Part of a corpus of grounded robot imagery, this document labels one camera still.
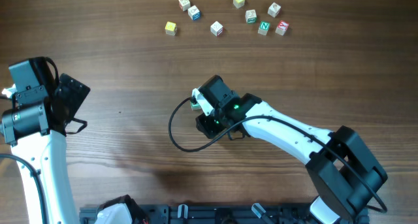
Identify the yellow wooden block left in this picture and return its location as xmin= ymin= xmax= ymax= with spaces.
xmin=165 ymin=22 xmax=177 ymax=36

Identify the left camera cable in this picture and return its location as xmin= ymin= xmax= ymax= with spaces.
xmin=0 ymin=153 xmax=50 ymax=224

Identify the dark green block Z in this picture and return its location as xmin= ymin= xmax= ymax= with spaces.
xmin=245 ymin=9 xmax=257 ymax=24

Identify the green wooden block Z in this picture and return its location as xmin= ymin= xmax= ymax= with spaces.
xmin=191 ymin=103 xmax=201 ymax=110

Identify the yellow wooden block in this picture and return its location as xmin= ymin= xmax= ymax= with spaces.
xmin=233 ymin=0 xmax=246 ymax=8
xmin=165 ymin=22 xmax=177 ymax=36

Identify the red wooden letter block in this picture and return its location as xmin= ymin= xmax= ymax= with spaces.
xmin=275 ymin=20 xmax=289 ymax=36

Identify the right camera cable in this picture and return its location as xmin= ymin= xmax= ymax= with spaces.
xmin=168 ymin=97 xmax=389 ymax=214

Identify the plain wooden block bird picture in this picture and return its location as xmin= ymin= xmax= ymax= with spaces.
xmin=268 ymin=2 xmax=281 ymax=18

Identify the red-edged wooden block top left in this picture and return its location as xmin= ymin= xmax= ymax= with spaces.
xmin=178 ymin=0 xmax=191 ymax=12

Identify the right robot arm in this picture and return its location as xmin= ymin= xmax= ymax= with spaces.
xmin=191 ymin=75 xmax=387 ymax=223

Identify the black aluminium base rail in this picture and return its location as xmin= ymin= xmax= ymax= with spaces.
xmin=78 ymin=202 xmax=370 ymax=224

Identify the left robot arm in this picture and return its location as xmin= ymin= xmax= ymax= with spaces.
xmin=1 ymin=57 xmax=148 ymax=223

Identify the green wooden block N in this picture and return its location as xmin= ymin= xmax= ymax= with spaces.
xmin=258 ymin=21 xmax=270 ymax=35

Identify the yellow wooden block top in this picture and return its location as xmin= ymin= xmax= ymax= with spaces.
xmin=233 ymin=0 xmax=246 ymax=8

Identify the blue-edged wooden block A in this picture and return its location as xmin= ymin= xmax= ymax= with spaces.
xmin=187 ymin=5 xmax=201 ymax=20

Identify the camera cable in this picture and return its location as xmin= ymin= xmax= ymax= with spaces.
xmin=168 ymin=97 xmax=389 ymax=214
xmin=0 ymin=153 xmax=50 ymax=224

